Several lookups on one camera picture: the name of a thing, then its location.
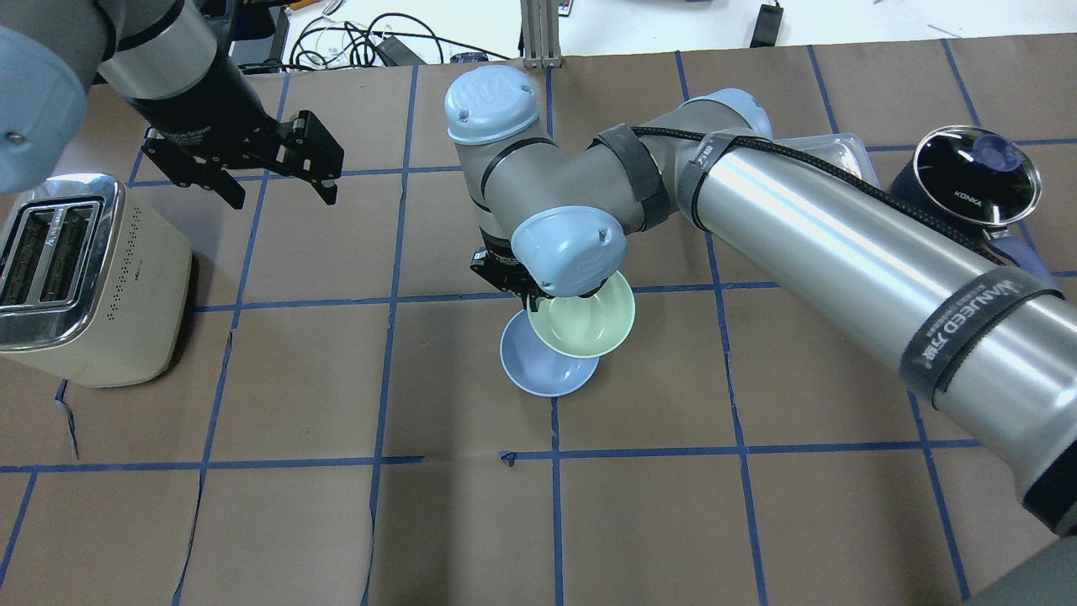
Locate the beige toaster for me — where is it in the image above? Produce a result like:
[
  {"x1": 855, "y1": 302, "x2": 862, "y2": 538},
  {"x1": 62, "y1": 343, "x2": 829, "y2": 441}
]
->
[{"x1": 1, "y1": 173, "x2": 196, "y2": 387}]

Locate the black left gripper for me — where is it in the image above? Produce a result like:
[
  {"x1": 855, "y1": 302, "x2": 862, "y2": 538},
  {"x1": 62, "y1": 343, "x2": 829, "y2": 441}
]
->
[{"x1": 127, "y1": 51, "x2": 345, "y2": 210}]

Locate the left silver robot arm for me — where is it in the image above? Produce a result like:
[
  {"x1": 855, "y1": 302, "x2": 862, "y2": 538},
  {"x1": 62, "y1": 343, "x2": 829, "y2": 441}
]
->
[{"x1": 1, "y1": 1, "x2": 345, "y2": 210}]

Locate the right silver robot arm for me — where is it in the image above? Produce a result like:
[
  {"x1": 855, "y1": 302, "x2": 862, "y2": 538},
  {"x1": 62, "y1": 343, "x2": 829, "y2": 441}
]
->
[{"x1": 443, "y1": 64, "x2": 1076, "y2": 605}]

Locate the aluminium frame post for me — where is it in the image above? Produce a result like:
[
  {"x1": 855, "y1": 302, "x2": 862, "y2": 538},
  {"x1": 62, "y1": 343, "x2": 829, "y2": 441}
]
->
[{"x1": 520, "y1": 0, "x2": 563, "y2": 69}]

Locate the green bowl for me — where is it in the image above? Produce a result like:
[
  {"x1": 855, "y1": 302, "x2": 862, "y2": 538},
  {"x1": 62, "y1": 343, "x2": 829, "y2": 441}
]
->
[{"x1": 524, "y1": 271, "x2": 637, "y2": 360}]

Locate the blue bowl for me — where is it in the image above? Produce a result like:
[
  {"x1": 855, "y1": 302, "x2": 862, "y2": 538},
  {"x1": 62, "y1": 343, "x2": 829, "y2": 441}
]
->
[{"x1": 499, "y1": 311, "x2": 600, "y2": 398}]

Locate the clear plastic lidded container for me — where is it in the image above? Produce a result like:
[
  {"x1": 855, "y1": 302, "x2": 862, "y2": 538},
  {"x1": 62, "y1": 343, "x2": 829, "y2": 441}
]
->
[{"x1": 774, "y1": 133, "x2": 878, "y2": 187}]

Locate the black power adapter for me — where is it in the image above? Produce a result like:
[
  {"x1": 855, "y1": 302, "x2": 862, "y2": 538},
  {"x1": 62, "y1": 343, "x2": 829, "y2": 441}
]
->
[{"x1": 749, "y1": 1, "x2": 784, "y2": 47}]

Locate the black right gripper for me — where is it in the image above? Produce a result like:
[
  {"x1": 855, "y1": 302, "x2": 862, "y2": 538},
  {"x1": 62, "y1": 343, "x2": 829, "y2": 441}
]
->
[{"x1": 470, "y1": 244, "x2": 549, "y2": 313}]

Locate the blue pot with glass lid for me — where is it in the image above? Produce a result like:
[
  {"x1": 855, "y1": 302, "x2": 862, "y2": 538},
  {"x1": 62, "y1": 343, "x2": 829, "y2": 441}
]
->
[{"x1": 891, "y1": 125, "x2": 1058, "y2": 288}]

